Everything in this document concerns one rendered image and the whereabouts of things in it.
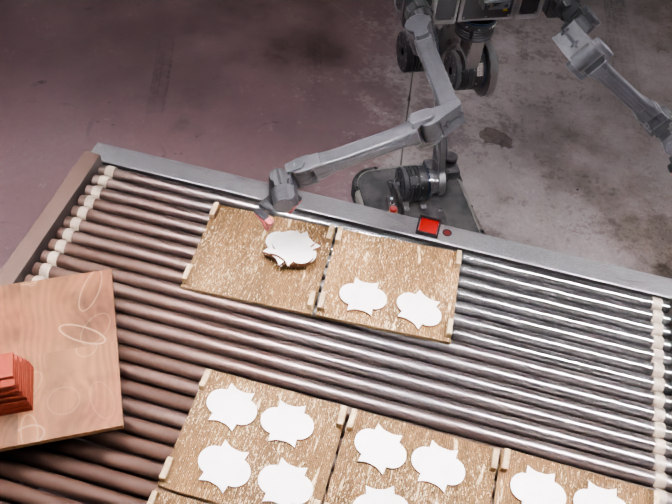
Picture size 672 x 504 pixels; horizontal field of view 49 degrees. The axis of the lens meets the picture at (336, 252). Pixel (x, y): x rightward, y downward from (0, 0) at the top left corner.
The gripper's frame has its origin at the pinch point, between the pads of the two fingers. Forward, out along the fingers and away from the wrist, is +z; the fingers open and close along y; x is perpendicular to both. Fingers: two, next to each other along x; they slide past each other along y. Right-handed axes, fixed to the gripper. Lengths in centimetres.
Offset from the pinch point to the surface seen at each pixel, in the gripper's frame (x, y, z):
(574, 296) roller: -80, 53, 14
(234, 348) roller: -16.4, -34.4, 15.5
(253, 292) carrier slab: -7.0, -17.5, 13.8
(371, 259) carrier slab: -24.7, 17.7, 13.4
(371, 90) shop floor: 95, 178, 107
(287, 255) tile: -7.4, -3.1, 8.1
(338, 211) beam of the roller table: -2.5, 27.1, 15.6
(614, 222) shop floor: -61, 188, 105
